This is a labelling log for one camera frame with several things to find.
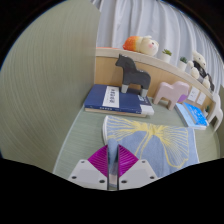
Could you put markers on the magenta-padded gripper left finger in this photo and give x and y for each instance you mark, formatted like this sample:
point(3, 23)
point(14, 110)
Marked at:
point(88, 173)

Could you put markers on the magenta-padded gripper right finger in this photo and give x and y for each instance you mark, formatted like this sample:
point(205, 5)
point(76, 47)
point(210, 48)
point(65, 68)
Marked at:
point(138, 173)

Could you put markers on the blue towel with yellow print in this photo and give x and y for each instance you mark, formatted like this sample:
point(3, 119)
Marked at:
point(160, 146)

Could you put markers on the light blue booklet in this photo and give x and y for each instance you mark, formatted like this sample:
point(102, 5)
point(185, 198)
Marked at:
point(182, 115)

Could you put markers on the navy blue book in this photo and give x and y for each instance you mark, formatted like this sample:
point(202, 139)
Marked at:
point(100, 98)

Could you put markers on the bright blue book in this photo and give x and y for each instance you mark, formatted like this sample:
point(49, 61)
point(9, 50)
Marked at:
point(196, 115)

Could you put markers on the pink horse figure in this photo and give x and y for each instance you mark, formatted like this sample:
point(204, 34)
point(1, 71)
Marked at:
point(170, 91)

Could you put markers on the small potted plant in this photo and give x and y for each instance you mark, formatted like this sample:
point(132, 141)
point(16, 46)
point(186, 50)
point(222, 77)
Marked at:
point(182, 65)
point(166, 57)
point(207, 110)

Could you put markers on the dark grey horse figure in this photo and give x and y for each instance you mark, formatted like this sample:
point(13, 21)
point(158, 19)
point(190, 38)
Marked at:
point(133, 75)

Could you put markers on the white horse figure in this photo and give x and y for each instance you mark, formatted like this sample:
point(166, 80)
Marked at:
point(216, 113)

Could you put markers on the large green partition panel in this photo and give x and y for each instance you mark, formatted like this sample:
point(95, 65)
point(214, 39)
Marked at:
point(43, 83)

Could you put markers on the wooden desk back ledge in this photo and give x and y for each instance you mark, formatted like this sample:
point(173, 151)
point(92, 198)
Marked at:
point(106, 70)

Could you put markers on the small dark horse figure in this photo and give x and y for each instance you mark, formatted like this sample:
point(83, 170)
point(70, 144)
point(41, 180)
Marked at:
point(210, 83)

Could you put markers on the white teddy bear, black shirt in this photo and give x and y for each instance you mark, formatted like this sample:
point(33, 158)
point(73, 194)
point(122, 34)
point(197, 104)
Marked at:
point(200, 66)

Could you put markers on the cream and orange plush toy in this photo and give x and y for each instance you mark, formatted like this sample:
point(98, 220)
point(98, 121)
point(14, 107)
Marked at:
point(143, 45)

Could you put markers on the grey-white curtain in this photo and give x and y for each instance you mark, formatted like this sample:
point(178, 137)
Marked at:
point(133, 20)

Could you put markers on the white wall socket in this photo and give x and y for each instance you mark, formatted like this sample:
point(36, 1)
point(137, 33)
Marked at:
point(193, 94)
point(201, 99)

